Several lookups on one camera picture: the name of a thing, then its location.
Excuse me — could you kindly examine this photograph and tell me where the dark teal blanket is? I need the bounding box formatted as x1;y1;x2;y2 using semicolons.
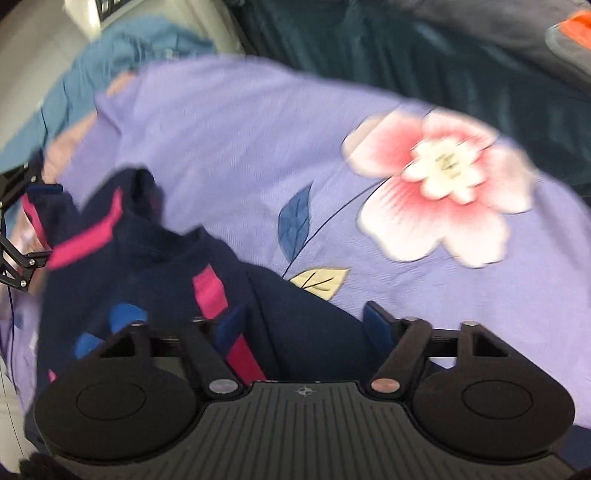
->
226;0;591;195

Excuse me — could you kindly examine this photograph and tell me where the blue cloth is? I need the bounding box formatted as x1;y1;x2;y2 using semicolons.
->
0;16;218;171

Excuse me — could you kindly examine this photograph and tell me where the purple floral bedsheet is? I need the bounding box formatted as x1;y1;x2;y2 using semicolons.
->
0;55;591;444

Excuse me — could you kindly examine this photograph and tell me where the navy cartoon mouse print garment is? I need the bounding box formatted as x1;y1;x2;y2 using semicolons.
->
21;168;384;462

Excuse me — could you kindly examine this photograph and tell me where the pale pink cloth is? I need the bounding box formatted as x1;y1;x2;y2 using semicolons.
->
41;71;139;185

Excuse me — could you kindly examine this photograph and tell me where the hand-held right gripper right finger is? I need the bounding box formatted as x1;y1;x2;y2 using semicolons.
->
363;301;511;400

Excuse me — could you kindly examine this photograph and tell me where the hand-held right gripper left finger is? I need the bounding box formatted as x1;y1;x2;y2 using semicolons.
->
99;305;252;400

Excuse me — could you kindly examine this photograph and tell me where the orange and grey cloth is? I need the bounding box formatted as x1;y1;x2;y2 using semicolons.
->
545;9;591;70

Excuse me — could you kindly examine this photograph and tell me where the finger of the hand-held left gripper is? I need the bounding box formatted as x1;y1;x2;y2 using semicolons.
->
0;235;52;292
0;162;63;210

